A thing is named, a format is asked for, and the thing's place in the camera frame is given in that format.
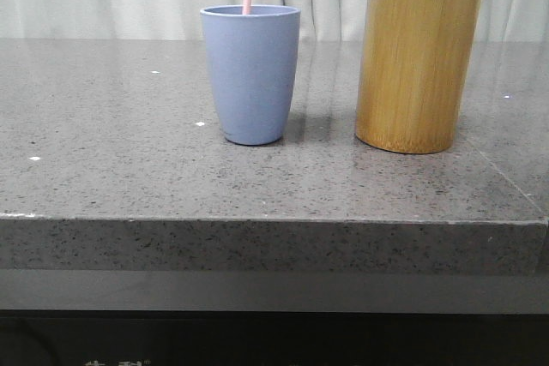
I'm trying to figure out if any blue plastic cup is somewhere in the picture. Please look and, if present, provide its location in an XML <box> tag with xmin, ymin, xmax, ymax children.
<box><xmin>200</xmin><ymin>5</ymin><xmax>300</xmax><ymax>146</ymax></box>

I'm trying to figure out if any bamboo chopstick holder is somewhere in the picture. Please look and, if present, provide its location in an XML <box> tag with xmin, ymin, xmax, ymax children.
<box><xmin>355</xmin><ymin>0</ymin><xmax>481</xmax><ymax>154</ymax></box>

